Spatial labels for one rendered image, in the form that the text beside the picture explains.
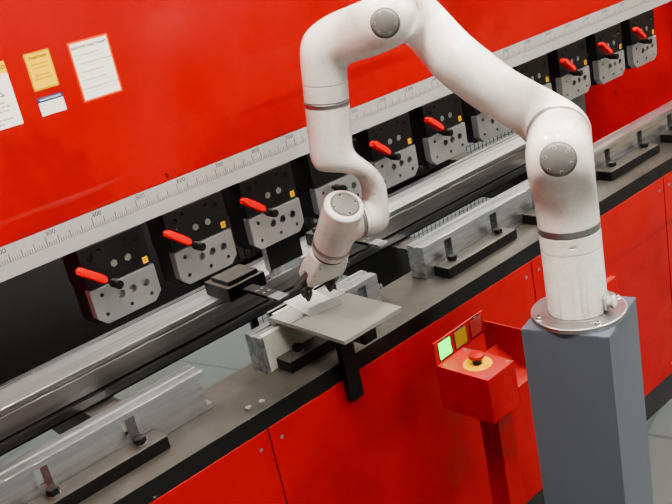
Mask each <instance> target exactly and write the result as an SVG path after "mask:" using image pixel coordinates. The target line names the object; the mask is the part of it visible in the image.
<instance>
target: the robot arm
mask: <svg viewBox="0 0 672 504"><path fill-rule="evenodd" d="M403 43H405V44H406V45H407V46H408V47H409V48H410V49H411V50H412V51H413V52H414V53H415V54H416V55H417V57H418V58H419V59H420V60H421V61H422V62H423V64H424V65H425V66H426V67H427V68H428V70H429V71H430V72H431V73H432V74H433V75H434V76H435V77H436V78H437V79H438V80H439V81H440V82H441V83H442V84H443V85H444V86H446V87H447V88H448V89H449V90H451V91H452V92H453V93H455V94H456V95H457V96H459V97H460V98H461V99H463V100H464V101H465V102H467V103H468V104H469V105H471V106H472V107H474V108H475V109H477V110H478V111H480V112H481V113H483V114H485V115H486V116H488V117H490V118H492V119H494V120H495V121H497V122H499V123H501V124H503V125H504V126H506V127H507V128H509V129H510V130H512V131H513V132H515V133H516V134H517V135H519V136H520V137H521V138H522V139H523V140H524V141H525V142H526V150H525V156H526V169H527V176H528V181H529V187H530V191H531V195H532V199H533V202H534V206H535V212H536V220H537V227H538V236H539V244H540V250H541V259H542V267H543V275H544V283H545V291H546V297H544V298H542V299H540V300H539V301H537V302H536V303H535V304H534V305H533V307H532V309H531V319H532V321H533V323H534V324H535V325H536V326H537V327H539V328H541V329H543V330H545V331H548V332H552V333H557V334H565V335H580V334H589V333H594V332H598V331H602V330H605V329H608V328H610V327H612V326H614V325H616V324H618V323H619V322H620V321H622V320H623V319H624V318H625V316H626V314H627V303H626V301H625V300H624V298H622V297H621V296H620V295H619V294H616V293H614V292H611V291H608V290H607V283H606V273H605V263H604V252H603V242H602V232H601V221H600V211H599V201H598V193H597V185H596V175H595V164H594V154H593V142H592V129H591V124H590V121H589V119H588V117H587V116H586V114H585V113H584V112H583V111H582V110H581V109H580V108H579V107H578V106H577V105H575V104H574V103H573V102H571V101H570V100H568V99H566V98H565V97H563V96H561V95H559V94H557V93H556V92H554V91H552V90H550V89H548V88H546V87H544V86H542V85H541V84H539V83H537V82H535V81H533V80H531V79H529V78H527V77H525V76H524V75H522V74H520V73H519V72H517V71H515V70H514V69H512V68H511V67H509V66H508V65H507V64H505V63H504V62H503V61H501V60H500V59H499V58H497V57H496V56H495V55H494V54H492V53H491V52H490V51H489V50H487V49H486V48H485V47H483V46H482V45H481V44H480V43H478V42H477V41H476V40H475V39H474V38H473V37H471V36H470V35H469V34H468V33H467V32H466V31H465V30H464V29H463V28H462V27H461V26H460V25H459V24H458V23H457V22H456V21H455V20H454V19H453V17H452V16H451V15H450V14H449V13H448V12H447V11H446V10H445V9H444V8H443V6H442V5H441V4H440V3H438V2H437V1H436V0H362V1H359V2H357V3H355V4H352V5H350V6H347V7H345V8H342V9H340V10H337V11H335V12H333V13H331V14H329V15H327V16H325V17H324V18H322V19H320V20H319V21H317V22H316V23H315V24H313V25H312V26H311V27H310V28H309V29H308V30H307V31H306V33H305V34H304V36H303V38H302V41H301V45H300V67H301V77H302V87H303V97H304V107H305V116H306V124H307V133H308V142H309V151H310V158H311V162H312V164H313V166H314V167H315V168H316V169H317V170H319V171H322V172H331V173H345V174H351V175H353V176H355V177H356V178H357V179H358V181H359V182H360V185H361V190H362V199H360V198H359V197H358V196H357V195H355V194H354V193H352V192H350V191H346V190H337V191H333V192H331V193H329V194H328V195H327V196H326V198H325V200H324V203H323V206H322V210H321V213H320V217H319V220H318V224H317V227H316V231H315V234H314V238H313V241H312V248H311V249H310V250H309V251H308V253H307V254H306V256H305V258H304V260H303V262H302V264H301V267H300V270H299V275H300V277H299V278H298V279H297V280H296V281H295V282H294V283H293V286H294V287H295V289H301V295H302V297H303V298H305V299H306V300H307V302H309V301H310V300H311V297H312V294H313V291H312V289H313V288H314V287H315V286H317V285H320V284H322V283H323V284H324V285H325V286H326V288H327V289H328V291H329V292H332V291H333V288H334V285H335V281H337V280H338V279H339V276H340V275H342V274H343V273H344V271H345V269H347V268H348V267H349V266H350V265H351V264H350V262H349V261H348V257H349V253H350V250H351V247H352V244H353V243H354V242H355V241H356V240H358V239H360V238H362V237H365V236H369V235H373V234H376V233H379V232H382V231H383V230H385V229H386V228H387V226H388V223H389V204H388V194H387V188H386V184H385V182H384V179H383V177H382V176H381V174H380V173H379V172H378V170H377V169H376V168H375V167H374V166H373V165H372V164H370V163H369V162H368V161H366V160H365V159H364V158H362V157H361V156H359V155H358V154H357V153H356V152H355V150H354V148H353V144H352V131H351V116H350V101H349V89H348V76H347V68H348V66H349V65H350V64H351V63H353V62H356V61H359V60H362V59H366V58H370V57H373V56H376V55H379V54H382V53H384V52H387V51H389V50H391V49H393V48H395V47H397V46H399V45H401V44H403Z"/></svg>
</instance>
